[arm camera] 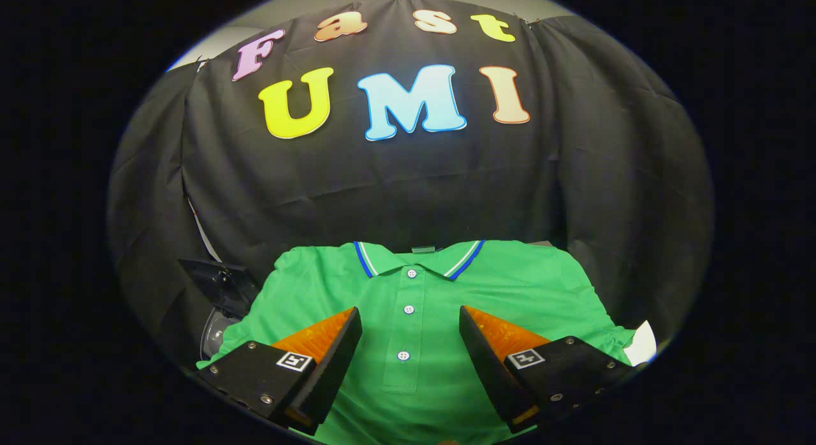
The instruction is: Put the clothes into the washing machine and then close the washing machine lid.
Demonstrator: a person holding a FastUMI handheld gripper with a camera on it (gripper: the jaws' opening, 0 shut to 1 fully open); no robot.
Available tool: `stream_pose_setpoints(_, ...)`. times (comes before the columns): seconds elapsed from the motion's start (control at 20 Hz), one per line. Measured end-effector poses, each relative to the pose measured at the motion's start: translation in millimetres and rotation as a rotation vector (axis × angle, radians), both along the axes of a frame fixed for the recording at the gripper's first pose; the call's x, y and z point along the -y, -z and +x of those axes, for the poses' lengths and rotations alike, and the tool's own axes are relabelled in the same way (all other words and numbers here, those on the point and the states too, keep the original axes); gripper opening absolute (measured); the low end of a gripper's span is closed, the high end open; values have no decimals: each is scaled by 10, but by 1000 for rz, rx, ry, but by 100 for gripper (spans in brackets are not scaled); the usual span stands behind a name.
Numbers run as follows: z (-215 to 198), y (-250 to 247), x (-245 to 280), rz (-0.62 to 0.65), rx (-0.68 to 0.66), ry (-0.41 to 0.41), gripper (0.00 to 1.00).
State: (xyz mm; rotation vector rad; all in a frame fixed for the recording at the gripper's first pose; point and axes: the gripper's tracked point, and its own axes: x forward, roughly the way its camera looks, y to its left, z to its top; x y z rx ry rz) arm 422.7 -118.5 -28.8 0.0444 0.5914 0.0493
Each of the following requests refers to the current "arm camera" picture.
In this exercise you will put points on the dark washing machine lid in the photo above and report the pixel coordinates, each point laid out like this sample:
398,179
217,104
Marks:
220,282

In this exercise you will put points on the white paper sheet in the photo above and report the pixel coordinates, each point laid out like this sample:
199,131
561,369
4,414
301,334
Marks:
642,344

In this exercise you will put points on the black backdrop cloth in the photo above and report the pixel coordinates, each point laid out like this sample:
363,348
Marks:
382,183

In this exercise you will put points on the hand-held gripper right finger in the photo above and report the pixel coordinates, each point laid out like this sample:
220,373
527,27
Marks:
488,368

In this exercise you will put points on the green polo shirt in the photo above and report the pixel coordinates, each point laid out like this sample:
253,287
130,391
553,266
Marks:
414,394

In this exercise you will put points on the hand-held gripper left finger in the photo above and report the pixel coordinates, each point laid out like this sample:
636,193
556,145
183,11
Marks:
331,368

